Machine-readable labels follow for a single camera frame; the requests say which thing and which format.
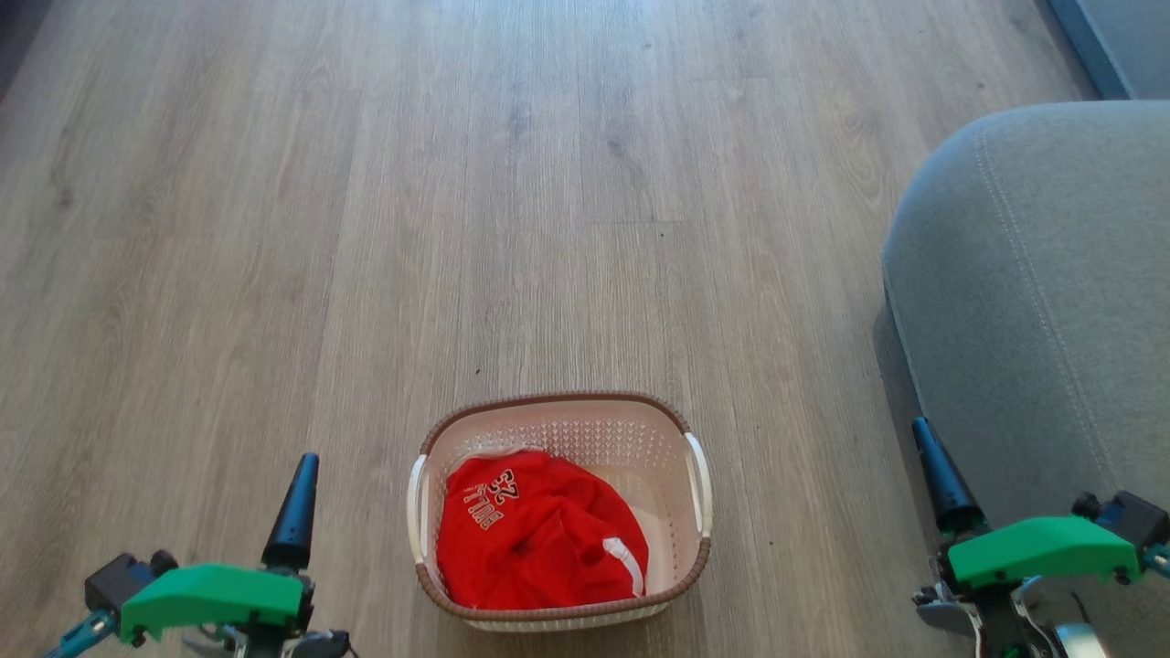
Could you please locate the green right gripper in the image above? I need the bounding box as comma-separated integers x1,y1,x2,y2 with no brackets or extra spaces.
911,417,1143,631

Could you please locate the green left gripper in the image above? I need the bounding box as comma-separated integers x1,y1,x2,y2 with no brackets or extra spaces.
119,452,353,658

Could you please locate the red shirt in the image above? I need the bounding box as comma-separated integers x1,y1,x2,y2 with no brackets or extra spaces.
435,448,651,611

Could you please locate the grey fabric sofa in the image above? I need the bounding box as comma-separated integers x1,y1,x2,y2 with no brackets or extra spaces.
881,101,1170,658

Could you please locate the white laundry basket brown rim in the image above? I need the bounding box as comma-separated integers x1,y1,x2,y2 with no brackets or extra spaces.
407,392,714,633

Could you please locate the blue grey panel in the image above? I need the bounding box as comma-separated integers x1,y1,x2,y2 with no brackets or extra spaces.
1046,0,1170,101

